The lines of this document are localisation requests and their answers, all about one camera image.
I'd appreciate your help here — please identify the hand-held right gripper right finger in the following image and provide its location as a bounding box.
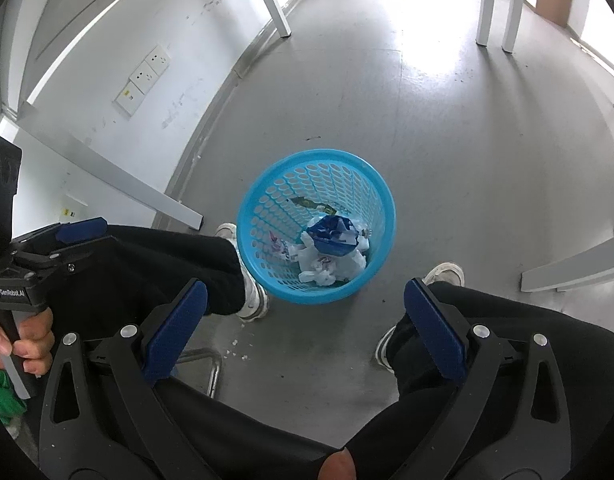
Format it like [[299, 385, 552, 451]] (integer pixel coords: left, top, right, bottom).
[[403, 277, 572, 480]]

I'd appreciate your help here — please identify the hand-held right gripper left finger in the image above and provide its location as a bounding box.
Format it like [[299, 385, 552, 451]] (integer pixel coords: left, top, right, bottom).
[[38, 278, 223, 480]]

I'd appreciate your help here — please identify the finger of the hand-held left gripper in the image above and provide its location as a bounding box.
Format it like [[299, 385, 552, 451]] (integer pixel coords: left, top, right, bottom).
[[34, 239, 106, 282], [10, 217, 108, 262]]

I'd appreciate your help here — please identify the white plastic bag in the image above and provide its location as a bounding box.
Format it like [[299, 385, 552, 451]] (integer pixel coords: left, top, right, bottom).
[[334, 230, 372, 281]]

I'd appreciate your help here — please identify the blue mesh plastic basket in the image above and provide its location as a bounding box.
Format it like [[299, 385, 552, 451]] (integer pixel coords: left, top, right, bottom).
[[235, 148, 396, 306]]

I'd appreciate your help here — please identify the red patterned candy wrapper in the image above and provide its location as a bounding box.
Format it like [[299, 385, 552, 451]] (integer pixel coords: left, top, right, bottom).
[[269, 230, 300, 263]]

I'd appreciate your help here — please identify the blue plastic wrapper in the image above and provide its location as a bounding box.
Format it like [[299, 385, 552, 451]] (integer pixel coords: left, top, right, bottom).
[[307, 215, 360, 256]]

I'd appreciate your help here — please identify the brown printed wrapper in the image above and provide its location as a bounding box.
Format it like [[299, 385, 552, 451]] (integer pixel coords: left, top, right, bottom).
[[289, 196, 340, 213]]

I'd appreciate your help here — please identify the person's left forearm green sleeve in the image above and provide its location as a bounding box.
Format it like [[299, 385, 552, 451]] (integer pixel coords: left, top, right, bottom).
[[0, 365, 28, 426]]

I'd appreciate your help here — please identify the person's left hand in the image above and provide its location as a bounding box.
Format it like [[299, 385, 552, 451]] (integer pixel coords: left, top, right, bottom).
[[0, 307, 55, 376]]

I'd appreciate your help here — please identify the person's right hand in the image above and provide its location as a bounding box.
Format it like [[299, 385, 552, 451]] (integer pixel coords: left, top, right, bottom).
[[318, 449, 358, 480]]

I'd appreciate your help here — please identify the chrome chair tube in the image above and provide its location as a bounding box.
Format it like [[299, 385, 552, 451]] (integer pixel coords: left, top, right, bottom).
[[174, 347, 223, 400]]

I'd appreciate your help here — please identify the person's left white shoe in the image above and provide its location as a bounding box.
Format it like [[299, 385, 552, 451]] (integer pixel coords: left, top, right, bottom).
[[214, 222, 271, 322]]

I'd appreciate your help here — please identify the white wall socket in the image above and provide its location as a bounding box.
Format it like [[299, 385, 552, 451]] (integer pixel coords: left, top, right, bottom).
[[113, 82, 145, 120], [146, 46, 172, 77], [130, 62, 160, 93]]

